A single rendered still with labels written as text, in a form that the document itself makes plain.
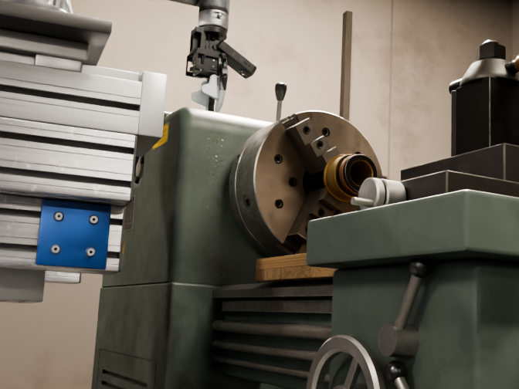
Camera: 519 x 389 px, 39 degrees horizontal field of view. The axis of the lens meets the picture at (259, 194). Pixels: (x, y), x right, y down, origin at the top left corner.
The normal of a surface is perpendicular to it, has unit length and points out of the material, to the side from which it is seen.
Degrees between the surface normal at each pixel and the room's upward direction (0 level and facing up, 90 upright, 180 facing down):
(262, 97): 90
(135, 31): 90
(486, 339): 90
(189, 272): 90
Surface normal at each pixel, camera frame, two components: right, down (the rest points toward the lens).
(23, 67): 0.34, -0.15
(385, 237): -0.90, -0.12
